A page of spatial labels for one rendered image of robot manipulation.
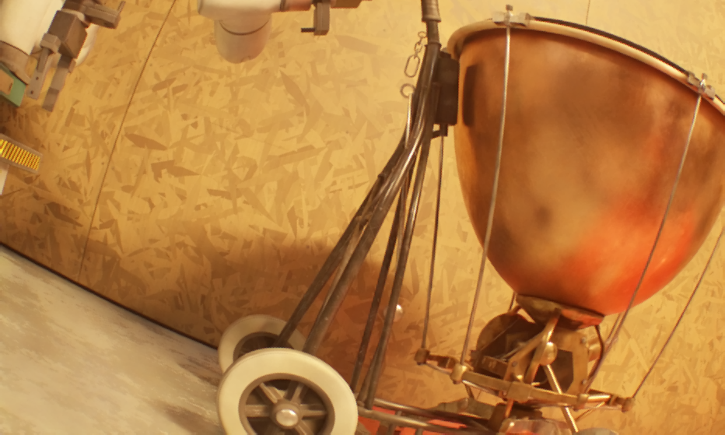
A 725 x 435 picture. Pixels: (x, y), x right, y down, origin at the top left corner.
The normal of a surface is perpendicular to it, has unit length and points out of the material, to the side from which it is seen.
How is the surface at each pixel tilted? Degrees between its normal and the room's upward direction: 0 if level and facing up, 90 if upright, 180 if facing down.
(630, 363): 90
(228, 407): 89
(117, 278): 90
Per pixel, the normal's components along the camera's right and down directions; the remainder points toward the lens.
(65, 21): 0.18, -0.06
